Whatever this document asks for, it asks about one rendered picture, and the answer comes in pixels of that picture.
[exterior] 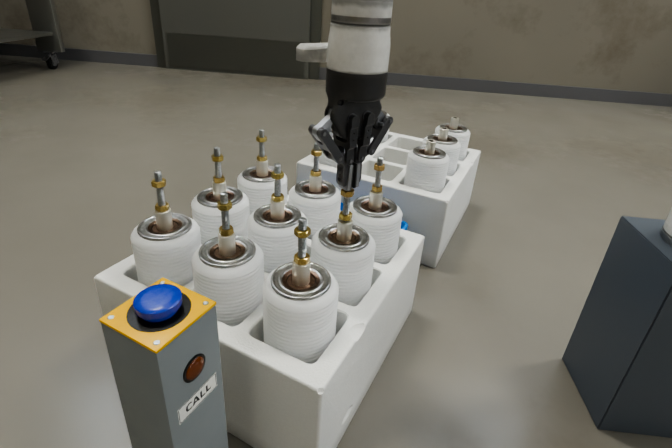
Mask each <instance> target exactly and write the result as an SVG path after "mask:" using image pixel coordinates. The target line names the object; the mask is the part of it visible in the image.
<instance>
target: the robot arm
mask: <svg viewBox="0 0 672 448"><path fill-rule="evenodd" d="M392 9H393V0H332V8H331V21H332V22H331V24H330V32H329V37H328V42H327V43H300V44H299V45H298V46H297V47H296V60H297V61H301V62H319V63H322V62H327V68H326V94H327V97H328V104H327V106H326V109H325V112H324V115H325V117H324V118H323V119H322V120H321V121H320V122H319V123H318V124H317V125H315V124H311V125H310V126H309V128H308V131H309V133H310V134H311V136H312V137H313V139H314V140H315V142H316V143H317V145H318V146H319V148H320V149H321V151H322V152H323V154H324V155H325V156H326V157H327V158H328V159H331V160H333V161H335V162H336V163H337V174H336V182H337V184H338V186H339V187H340V188H342V189H344V190H350V189H351V188H356V187H358V186H359V182H360V180H361V173H362V162H363V161H364V160H365V157H366V156H368V155H371V156H372V155H373V154H374V153H375V152H376V150H377V148H378V146H379V145H380V143H381V141H382V140H383V138H384V136H385V135H386V133H387V131H388V129H389V128H390V126H391V124H392V123H393V117H391V116H388V115H385V114H384V113H383V112H382V111H381V110H382V105H381V102H380V100H381V99H382V98H384V96H385V93H386V84H387V75H388V65H389V57H390V46H391V39H390V29H391V26H390V25H391V18H392ZM331 128H332V130H333V133H332V130H331ZM332 136H333V139H332ZM371 138H373V140H372V142H371V144H370V139H371ZM369 144H370V145H369ZM344 151H345V153H344ZM660 235H661V237H662V238H663V240H664V241H665V242H667V243H668V244H669V245H671V246H672V208H671V210H670V212H669V214H668V216H667V218H666V220H665V222H664V225H663V227H662V229H661V231H660Z"/></svg>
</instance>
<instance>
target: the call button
mask: <svg viewBox="0 0 672 448"><path fill-rule="evenodd" d="M182 301H183V300H182V293H181V290H180V289H179V288H178V287H176V286H174V285H170V284H157V285H153V286H150V287H147V288H145V289H144V290H142V291H141V292H139V293H138V294H137V295H136V296H135V298H134V300H133V307H134V312H135V314H136V315H137V316H138V317H140V318H142V319H143V320H145V321H148V322H161V321H164V320H167V319H169V318H171V317H172V316H173V315H174V314H175V313H176V312H177V311H178V309H179V308H180V306H181V305H182Z"/></svg>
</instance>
